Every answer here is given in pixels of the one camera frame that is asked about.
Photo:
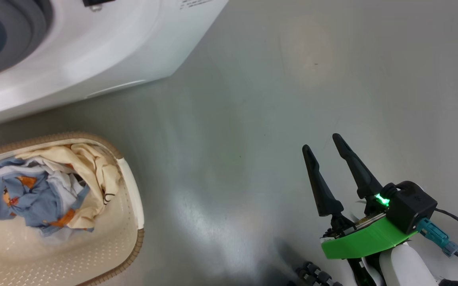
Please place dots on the white front-load washing machine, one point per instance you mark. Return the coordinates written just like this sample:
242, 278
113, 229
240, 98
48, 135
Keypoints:
113, 47

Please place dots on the round white filter cover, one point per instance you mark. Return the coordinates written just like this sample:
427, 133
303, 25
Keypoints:
113, 88

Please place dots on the blue cartoon print garment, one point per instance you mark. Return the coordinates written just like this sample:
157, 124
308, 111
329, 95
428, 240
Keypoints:
30, 198

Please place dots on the cream perforated laundry basket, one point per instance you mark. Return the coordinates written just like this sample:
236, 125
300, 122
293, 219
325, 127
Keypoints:
54, 258

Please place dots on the teal right camera connector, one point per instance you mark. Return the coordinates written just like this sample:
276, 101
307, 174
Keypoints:
435, 234

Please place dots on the grey rubber door gasket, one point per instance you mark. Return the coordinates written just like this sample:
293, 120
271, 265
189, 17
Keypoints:
22, 31

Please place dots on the black door latch socket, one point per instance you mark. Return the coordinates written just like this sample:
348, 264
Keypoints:
98, 2

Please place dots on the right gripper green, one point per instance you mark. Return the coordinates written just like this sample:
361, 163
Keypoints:
368, 238

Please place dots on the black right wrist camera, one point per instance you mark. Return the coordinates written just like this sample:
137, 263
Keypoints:
414, 208

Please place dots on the cream beige garment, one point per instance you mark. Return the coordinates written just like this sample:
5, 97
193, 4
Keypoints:
94, 171

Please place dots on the black ribbed robot part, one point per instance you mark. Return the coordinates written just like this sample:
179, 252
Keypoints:
316, 274

